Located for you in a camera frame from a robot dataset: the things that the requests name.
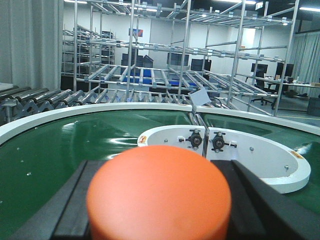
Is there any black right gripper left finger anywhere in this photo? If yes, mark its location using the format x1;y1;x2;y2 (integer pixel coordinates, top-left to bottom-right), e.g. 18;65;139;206
9;160;105;240

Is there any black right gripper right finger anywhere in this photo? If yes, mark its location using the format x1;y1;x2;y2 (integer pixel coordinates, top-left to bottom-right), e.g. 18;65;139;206
212;160;320;240

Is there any white inner conveyor guard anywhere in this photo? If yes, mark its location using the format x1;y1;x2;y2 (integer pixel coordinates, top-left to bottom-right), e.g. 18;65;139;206
137;125;311;194

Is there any green conveyor belt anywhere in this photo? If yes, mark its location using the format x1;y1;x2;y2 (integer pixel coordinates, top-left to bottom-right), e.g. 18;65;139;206
0;110;320;240

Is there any white outer conveyor rim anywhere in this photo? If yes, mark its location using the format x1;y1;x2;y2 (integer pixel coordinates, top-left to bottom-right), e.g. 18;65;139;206
0;102;320;144

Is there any steel roller conveyor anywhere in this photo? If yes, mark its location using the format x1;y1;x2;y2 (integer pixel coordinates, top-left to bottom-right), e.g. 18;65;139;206
0;84;233;123

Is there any black office chair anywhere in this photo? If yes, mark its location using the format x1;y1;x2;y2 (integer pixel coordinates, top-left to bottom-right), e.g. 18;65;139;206
251;71;275;109

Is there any office desk with monitors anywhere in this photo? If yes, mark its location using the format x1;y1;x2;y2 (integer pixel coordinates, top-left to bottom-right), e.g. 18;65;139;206
250;62;320;99

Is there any pipe flow rack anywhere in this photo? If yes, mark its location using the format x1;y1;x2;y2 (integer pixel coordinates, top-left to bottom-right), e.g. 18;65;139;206
61;0;298;116

